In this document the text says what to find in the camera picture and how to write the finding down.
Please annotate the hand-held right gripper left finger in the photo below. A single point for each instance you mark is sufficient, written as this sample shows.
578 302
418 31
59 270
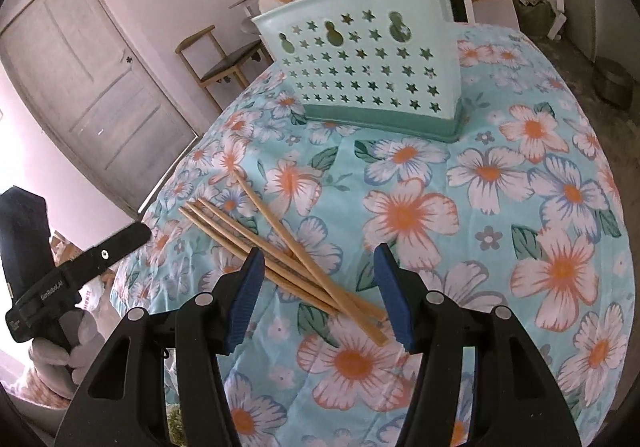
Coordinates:
245 299

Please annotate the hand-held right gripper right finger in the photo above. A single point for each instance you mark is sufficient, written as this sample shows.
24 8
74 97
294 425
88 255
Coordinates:
395 299

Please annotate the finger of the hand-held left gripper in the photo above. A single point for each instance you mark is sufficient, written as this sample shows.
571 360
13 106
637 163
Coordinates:
112 252

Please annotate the green utensil holder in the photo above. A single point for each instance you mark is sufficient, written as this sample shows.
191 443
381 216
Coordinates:
360 77

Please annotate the person's left hand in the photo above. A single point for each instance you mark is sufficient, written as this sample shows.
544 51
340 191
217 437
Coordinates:
55 362

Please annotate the floral blanket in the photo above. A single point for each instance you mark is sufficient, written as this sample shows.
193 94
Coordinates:
500 227

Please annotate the white panel door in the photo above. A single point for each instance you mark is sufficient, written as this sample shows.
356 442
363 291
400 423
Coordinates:
90 77

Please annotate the wooden chair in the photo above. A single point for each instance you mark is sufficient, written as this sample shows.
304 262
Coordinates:
220 64

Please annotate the white box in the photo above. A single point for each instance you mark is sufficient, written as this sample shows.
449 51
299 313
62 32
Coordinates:
495 13

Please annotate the metal pot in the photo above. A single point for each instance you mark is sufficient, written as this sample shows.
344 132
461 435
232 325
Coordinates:
612 79

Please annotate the green bag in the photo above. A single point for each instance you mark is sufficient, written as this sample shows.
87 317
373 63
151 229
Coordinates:
535 14

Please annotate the white leaning board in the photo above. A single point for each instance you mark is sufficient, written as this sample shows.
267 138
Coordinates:
559 7

